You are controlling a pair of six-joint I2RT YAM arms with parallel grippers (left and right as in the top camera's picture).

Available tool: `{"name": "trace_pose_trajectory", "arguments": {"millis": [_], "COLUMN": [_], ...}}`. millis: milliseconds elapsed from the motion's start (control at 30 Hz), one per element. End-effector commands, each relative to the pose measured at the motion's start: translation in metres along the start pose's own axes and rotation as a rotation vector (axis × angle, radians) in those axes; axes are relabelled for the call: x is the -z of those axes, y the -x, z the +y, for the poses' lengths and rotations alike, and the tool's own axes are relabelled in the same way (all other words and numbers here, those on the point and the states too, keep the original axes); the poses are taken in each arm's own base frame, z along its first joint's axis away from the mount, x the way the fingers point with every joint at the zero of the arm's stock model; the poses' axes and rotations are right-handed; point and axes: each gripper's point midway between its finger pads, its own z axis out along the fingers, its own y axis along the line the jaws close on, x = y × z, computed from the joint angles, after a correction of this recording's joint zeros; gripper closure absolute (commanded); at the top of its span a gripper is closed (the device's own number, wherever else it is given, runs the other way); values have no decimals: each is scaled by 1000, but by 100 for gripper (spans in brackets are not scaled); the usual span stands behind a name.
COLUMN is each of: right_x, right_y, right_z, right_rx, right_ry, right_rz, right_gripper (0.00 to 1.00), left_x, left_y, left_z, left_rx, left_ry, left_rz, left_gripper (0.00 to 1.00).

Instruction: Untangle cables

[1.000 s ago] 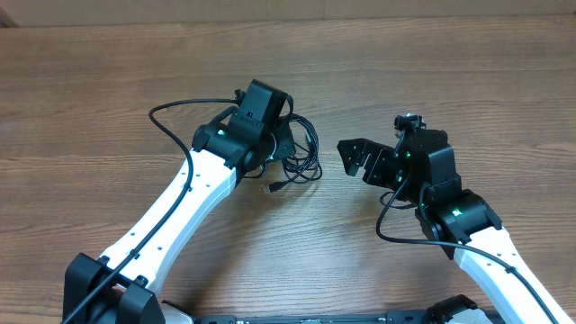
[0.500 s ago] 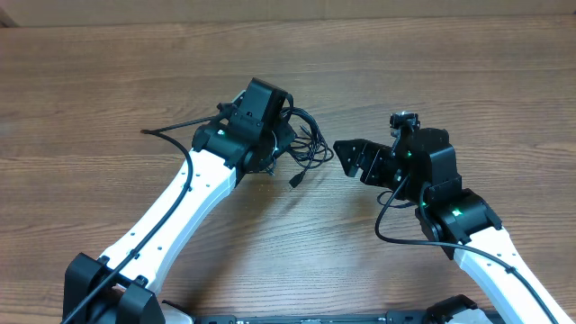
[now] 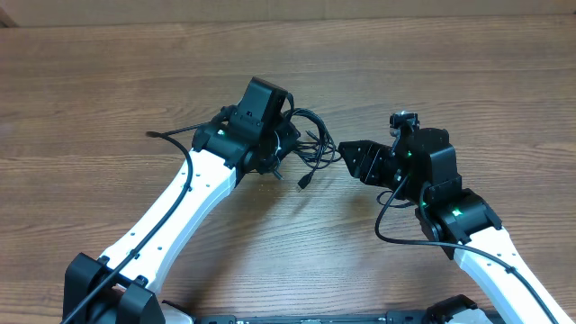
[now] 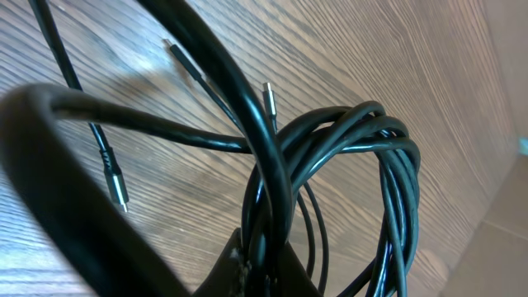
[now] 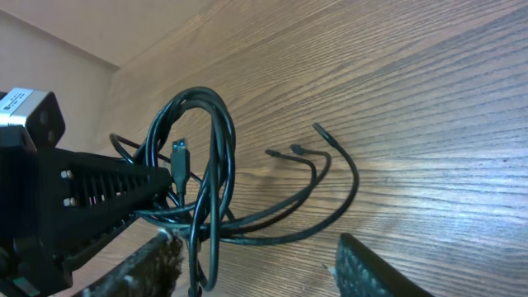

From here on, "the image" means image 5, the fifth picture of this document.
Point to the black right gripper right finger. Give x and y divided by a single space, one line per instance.
358 271

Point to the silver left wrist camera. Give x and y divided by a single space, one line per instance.
37 112

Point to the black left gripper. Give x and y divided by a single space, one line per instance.
60 208

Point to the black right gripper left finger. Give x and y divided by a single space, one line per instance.
151 271

